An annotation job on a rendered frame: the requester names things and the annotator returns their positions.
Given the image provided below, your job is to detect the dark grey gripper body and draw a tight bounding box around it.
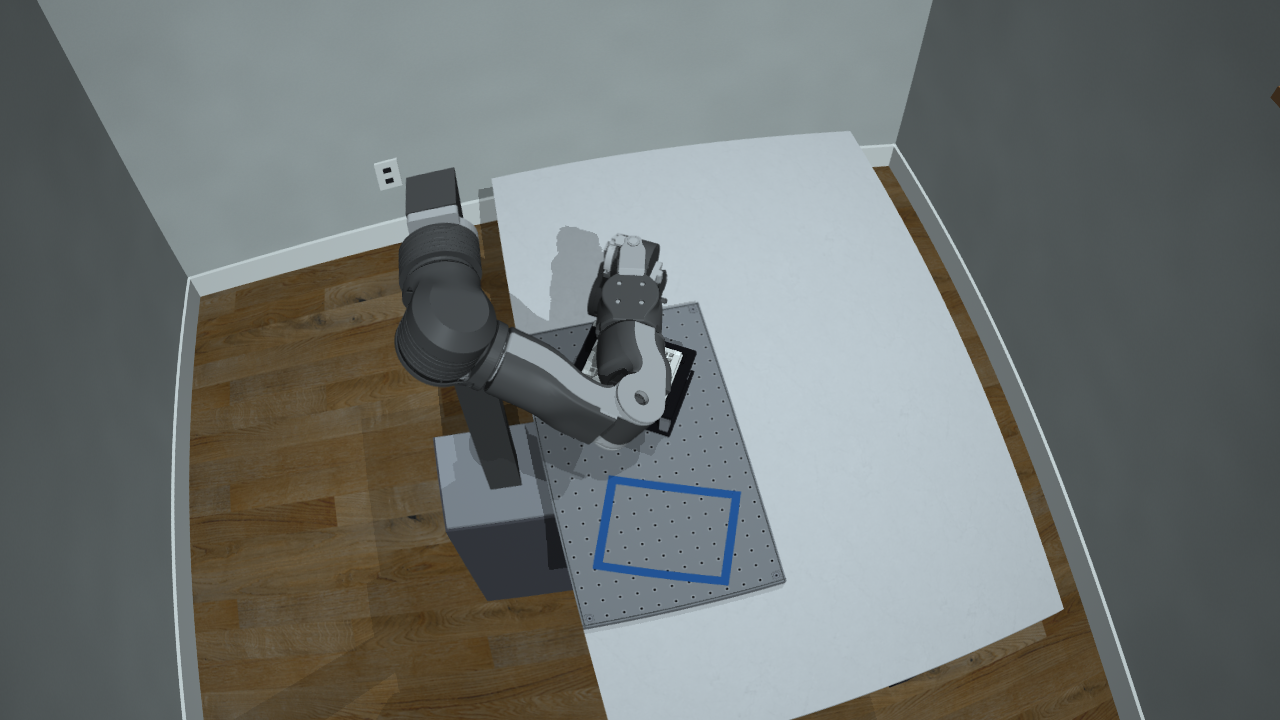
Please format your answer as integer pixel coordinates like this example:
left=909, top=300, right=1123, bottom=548
left=588, top=241, right=667, bottom=316

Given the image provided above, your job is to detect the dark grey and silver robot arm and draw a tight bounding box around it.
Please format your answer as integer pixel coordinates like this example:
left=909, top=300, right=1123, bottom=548
left=394, top=205, right=672, bottom=451

